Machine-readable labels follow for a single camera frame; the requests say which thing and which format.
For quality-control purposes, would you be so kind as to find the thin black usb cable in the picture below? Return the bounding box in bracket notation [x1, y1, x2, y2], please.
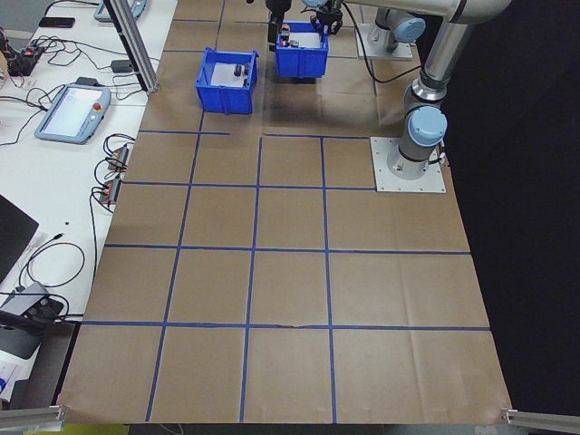
[20, 231, 87, 291]

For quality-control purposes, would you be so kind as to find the white foam pad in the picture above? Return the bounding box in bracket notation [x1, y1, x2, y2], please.
[289, 32, 324, 49]
[210, 62, 250, 87]

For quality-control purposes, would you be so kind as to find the black stand base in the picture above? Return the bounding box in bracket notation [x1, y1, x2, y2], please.
[0, 328, 42, 362]

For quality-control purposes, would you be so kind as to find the aluminium extrusion post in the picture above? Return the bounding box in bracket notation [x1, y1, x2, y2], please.
[101, 0, 160, 95]

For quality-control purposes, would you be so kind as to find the black frame cover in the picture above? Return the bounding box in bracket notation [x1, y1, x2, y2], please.
[438, 0, 580, 416]

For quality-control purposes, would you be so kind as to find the blue plastic storage bin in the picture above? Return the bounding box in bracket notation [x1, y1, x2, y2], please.
[275, 21, 330, 79]
[194, 46, 261, 115]

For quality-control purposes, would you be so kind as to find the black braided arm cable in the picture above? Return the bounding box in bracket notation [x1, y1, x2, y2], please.
[342, 0, 425, 85]

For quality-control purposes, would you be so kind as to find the circuit board with wires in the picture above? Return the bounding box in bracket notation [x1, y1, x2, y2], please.
[8, 44, 46, 77]

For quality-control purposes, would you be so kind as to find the grey teach pendant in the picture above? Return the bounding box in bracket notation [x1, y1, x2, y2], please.
[93, 0, 153, 24]
[34, 82, 112, 146]

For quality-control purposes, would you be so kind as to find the grey adapter box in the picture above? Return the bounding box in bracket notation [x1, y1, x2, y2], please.
[0, 281, 51, 318]

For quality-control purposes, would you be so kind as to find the white square mounting plate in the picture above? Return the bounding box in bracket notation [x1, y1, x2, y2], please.
[357, 24, 414, 63]
[370, 136, 448, 195]

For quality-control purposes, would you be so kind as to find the aluminium frame bar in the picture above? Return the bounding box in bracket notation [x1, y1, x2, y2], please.
[500, 407, 580, 435]
[0, 404, 70, 432]

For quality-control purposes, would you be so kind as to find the black orange usb hub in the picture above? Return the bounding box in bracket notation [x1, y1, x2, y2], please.
[106, 143, 133, 172]
[92, 179, 123, 210]

